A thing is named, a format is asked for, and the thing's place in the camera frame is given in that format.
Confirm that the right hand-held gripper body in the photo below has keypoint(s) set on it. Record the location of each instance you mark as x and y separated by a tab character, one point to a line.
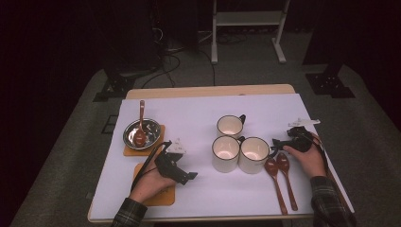
299	140

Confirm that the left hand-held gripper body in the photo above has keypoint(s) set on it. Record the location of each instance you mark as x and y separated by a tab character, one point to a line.
168	165

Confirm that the wooden coaster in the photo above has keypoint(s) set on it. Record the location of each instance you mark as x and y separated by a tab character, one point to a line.
165	197
157	146

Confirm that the steel bowl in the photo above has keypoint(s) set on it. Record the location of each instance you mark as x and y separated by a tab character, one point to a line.
151	132

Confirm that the brown wooden spoon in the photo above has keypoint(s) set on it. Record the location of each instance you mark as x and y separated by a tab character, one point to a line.
273	176
140	137
287	179

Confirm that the person's right hand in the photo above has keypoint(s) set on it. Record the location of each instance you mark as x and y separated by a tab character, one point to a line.
312	160

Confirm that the person's left hand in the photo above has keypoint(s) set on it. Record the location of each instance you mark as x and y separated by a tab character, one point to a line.
151	186

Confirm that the white cup black rim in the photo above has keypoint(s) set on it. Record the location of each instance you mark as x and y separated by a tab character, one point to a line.
253	151
225	149
230	125

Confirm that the black stand base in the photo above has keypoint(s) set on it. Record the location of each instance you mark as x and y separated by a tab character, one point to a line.
115	86
329	85

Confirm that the wooden table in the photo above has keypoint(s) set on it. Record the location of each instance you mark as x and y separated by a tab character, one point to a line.
205	90

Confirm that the white metal stand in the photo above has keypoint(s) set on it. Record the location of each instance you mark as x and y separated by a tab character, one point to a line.
249	18

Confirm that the black square floor frame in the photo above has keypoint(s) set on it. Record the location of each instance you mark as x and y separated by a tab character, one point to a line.
110	124

